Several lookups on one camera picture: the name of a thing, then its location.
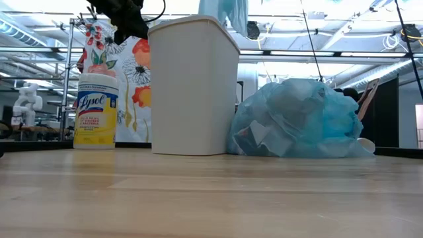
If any floral print curtain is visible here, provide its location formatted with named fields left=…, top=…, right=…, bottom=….
left=77, top=19, right=153, bottom=143

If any white plastic trash bin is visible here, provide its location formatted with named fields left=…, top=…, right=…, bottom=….
left=147, top=15, right=241, bottom=156

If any yellow Lysol wipes canister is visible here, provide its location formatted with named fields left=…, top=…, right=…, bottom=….
left=73, top=72, right=120, bottom=150

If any white bin with blue liner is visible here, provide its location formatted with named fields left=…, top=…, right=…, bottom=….
left=227, top=77, right=377, bottom=159

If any black ceiling camera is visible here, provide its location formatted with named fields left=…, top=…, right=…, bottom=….
left=246, top=20, right=262, bottom=40

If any black ceiling device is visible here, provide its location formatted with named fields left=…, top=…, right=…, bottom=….
left=401, top=23, right=422, bottom=43

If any person's forearm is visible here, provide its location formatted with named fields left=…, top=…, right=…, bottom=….
left=358, top=78, right=381, bottom=122

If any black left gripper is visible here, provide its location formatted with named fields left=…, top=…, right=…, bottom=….
left=87, top=0, right=149, bottom=46

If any taut black cable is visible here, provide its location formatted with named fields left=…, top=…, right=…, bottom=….
left=394, top=0, right=423, bottom=100

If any metal wire rack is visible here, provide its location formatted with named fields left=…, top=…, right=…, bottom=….
left=59, top=18, right=87, bottom=141

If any black aluminium table frame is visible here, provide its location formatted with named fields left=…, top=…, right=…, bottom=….
left=0, top=140, right=423, bottom=159

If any thin black hanging cable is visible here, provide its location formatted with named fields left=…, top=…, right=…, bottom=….
left=299, top=0, right=325, bottom=83

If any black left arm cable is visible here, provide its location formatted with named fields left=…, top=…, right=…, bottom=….
left=141, top=0, right=167, bottom=24

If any black partition panel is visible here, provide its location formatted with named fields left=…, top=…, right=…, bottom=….
left=360, top=75, right=400, bottom=149

